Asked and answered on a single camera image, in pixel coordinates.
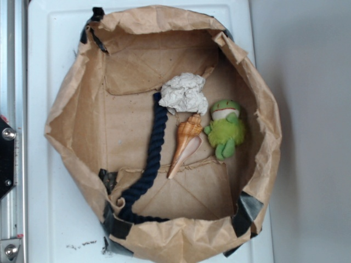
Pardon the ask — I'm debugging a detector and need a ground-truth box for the black mounting bracket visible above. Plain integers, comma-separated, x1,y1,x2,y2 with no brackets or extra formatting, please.
0,116,16,199

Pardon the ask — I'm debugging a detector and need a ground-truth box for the aluminium frame rail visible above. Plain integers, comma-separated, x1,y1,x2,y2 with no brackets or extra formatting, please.
1,1,27,262

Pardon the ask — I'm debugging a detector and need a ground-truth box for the brown paper bag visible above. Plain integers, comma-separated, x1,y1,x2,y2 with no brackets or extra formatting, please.
45,5,282,262

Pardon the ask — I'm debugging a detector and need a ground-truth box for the green plush frog toy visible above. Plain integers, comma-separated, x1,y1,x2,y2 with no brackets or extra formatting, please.
203,99,245,161

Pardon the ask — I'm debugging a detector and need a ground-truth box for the orange conch seashell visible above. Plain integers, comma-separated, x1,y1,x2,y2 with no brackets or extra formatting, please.
167,114,203,179

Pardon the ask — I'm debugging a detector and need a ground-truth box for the crumpled white paper ball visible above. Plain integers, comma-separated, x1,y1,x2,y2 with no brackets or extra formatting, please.
159,73,208,116

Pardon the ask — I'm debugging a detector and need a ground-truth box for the dark blue rope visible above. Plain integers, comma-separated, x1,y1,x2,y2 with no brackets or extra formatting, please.
117,92,171,223

